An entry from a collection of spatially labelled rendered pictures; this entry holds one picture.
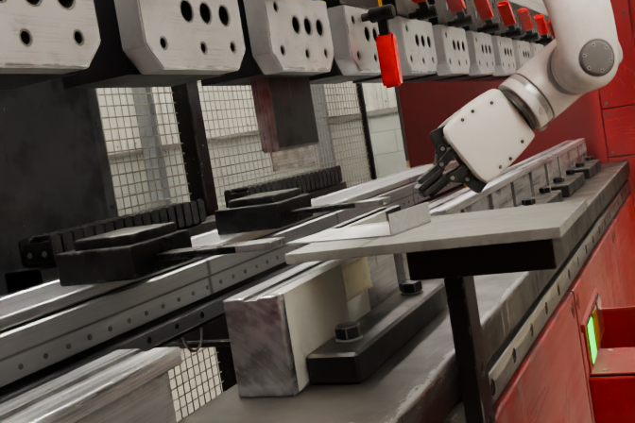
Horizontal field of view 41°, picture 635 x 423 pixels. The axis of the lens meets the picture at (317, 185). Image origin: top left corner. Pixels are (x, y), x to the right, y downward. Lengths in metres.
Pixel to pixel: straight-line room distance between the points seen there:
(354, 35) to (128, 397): 0.55
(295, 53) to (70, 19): 0.33
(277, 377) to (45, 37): 0.40
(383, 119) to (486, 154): 7.19
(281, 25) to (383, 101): 7.51
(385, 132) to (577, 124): 5.46
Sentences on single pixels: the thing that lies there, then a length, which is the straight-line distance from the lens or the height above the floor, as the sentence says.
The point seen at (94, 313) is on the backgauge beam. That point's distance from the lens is 0.99.
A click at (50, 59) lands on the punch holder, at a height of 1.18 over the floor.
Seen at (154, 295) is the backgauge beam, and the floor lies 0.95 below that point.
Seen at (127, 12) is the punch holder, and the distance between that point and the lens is 0.65.
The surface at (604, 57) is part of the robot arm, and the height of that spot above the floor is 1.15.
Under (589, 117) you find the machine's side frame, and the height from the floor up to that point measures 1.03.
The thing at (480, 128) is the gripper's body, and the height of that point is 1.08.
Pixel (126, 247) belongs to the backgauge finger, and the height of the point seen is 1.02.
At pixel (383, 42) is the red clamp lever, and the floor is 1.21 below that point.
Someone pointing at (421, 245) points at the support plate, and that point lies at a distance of 0.78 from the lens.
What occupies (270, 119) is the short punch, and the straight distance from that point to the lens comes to 0.87.
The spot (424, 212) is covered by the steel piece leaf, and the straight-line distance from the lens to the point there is 0.90.
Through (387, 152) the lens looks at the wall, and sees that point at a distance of 8.35.
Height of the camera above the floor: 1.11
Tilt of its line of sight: 3 degrees down
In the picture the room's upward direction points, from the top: 9 degrees counter-clockwise
